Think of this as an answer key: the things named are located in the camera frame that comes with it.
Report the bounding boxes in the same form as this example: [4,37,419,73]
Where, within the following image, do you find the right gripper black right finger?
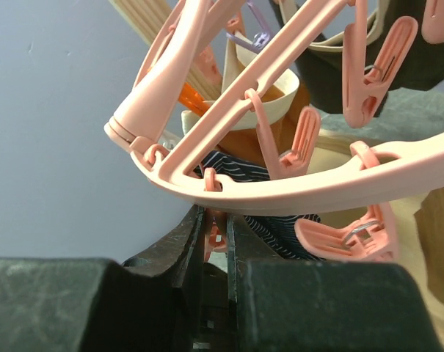
[227,214,280,351]

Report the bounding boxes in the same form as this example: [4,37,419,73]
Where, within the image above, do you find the dark hanging underwear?
[271,1,444,128]

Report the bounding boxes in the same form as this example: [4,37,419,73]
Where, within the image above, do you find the brown hanging underwear right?
[305,128,444,349]

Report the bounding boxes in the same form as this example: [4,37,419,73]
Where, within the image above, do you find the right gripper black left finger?
[123,205,205,351]

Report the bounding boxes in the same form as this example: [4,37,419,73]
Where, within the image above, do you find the purple clothes clip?
[226,1,274,54]

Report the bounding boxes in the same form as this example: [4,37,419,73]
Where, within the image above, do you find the orange clothes clip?
[178,82,209,117]

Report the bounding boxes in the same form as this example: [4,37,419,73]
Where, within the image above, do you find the brown hanging underwear left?
[216,82,310,166]

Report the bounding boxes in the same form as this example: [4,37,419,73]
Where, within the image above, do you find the navy striped underwear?
[194,150,324,261]

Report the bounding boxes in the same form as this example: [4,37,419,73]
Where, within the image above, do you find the brown hanging underwear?
[216,82,310,166]
[305,128,444,349]

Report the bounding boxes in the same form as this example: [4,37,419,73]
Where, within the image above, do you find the cream hanging underwear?
[181,36,302,136]

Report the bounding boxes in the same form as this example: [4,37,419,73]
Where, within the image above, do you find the pink round clip hanger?
[103,0,444,263]

